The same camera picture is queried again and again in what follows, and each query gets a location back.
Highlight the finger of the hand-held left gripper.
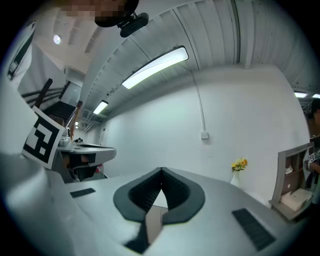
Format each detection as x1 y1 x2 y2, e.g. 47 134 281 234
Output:
74 143 110 149
72 146 117 166

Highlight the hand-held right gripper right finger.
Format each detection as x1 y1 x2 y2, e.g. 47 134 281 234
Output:
149 166 303 256

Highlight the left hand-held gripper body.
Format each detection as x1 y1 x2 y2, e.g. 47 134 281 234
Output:
21 106 76 185

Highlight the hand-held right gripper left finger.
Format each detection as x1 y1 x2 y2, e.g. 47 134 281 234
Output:
64 166 163 256

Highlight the person's left hand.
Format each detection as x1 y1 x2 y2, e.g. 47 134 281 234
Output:
73 153 104 180

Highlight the yellow flower bouquet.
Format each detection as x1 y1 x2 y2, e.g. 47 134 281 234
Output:
230 157 249 173

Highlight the gray wooden desktop shelf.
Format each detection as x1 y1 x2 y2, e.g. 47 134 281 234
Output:
268 142 317 222

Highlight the person's white shirt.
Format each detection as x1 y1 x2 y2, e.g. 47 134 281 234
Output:
4 22 69 101

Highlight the light wooden box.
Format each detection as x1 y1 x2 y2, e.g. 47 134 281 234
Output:
279 188 310 211

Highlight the person's head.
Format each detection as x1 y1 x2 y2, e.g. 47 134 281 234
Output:
59 0 140 28

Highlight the white wall conduit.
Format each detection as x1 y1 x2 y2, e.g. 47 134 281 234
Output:
189 69 207 132

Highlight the black head camera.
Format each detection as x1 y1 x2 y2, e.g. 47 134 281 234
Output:
116 12 150 39

